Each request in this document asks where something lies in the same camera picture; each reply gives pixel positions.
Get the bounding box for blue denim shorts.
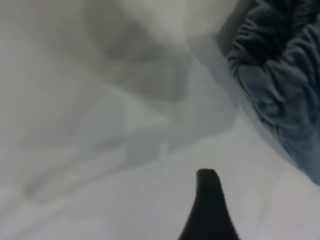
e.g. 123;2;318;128
226;0;320;186

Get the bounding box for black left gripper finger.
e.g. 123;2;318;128
177;168;241;240

